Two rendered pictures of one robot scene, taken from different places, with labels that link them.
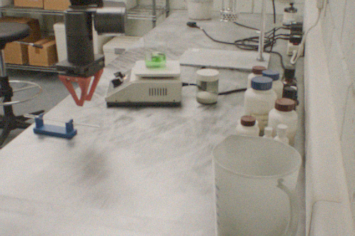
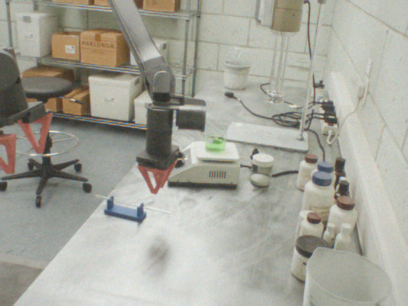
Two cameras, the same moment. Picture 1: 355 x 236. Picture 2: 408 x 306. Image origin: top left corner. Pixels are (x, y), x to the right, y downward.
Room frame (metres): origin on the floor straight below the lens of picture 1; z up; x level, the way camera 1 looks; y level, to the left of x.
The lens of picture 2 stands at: (0.08, 0.16, 1.32)
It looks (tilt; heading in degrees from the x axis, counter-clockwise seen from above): 23 degrees down; 357
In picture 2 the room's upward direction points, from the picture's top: 5 degrees clockwise
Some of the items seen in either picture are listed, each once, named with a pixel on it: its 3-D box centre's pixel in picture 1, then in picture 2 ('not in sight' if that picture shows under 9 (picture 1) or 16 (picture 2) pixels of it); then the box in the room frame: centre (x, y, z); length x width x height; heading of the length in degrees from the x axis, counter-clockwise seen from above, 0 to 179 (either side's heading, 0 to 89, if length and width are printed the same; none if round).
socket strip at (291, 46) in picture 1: (295, 37); (327, 115); (1.89, -0.46, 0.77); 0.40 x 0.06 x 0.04; 167
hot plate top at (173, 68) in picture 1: (157, 68); (216, 151); (1.26, 0.05, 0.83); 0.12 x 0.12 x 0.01; 2
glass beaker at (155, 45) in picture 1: (155, 52); (216, 136); (1.27, 0.06, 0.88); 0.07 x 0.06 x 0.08; 8
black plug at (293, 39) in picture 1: (293, 38); (328, 119); (1.75, -0.41, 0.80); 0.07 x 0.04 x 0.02; 77
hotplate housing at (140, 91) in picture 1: (147, 83); (205, 164); (1.26, 0.08, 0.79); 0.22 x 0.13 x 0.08; 92
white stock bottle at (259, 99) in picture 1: (259, 106); (318, 199); (1.04, -0.19, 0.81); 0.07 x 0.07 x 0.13
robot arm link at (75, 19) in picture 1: (81, 22); (162, 116); (1.00, 0.20, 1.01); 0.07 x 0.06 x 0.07; 90
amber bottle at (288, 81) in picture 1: (288, 87); (336, 176); (1.20, -0.28, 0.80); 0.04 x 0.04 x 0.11
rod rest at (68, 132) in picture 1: (54, 125); (124, 208); (1.03, 0.28, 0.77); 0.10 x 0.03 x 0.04; 71
